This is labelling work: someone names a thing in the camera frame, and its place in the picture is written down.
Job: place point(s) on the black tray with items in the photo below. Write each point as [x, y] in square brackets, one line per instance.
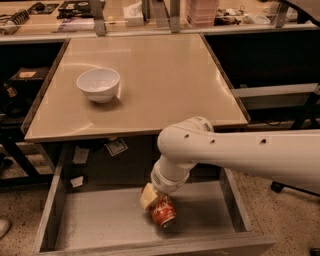
[81, 9]

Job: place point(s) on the white shoe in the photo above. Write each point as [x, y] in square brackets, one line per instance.
[5, 225]

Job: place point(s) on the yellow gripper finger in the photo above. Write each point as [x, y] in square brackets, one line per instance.
[150, 196]

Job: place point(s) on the white tissue box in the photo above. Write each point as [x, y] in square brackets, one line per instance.
[133, 14]

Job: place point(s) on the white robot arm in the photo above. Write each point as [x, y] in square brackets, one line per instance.
[288, 157]

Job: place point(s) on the open grey wooden drawer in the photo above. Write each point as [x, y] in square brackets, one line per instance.
[94, 210]

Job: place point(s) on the white bowl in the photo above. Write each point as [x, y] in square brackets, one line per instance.
[99, 85]

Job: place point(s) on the pink plastic container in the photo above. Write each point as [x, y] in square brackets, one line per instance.
[201, 13]

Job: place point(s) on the dark box with label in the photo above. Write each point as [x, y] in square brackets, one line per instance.
[29, 76]

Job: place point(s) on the white paper tag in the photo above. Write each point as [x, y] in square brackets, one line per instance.
[116, 147]

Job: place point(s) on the red coke can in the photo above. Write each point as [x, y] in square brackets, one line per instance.
[163, 212]

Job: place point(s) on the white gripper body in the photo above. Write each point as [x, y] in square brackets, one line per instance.
[165, 183]

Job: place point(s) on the beige top cabinet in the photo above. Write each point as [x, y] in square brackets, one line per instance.
[164, 79]

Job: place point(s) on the black office chair base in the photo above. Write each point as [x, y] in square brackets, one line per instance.
[277, 187]

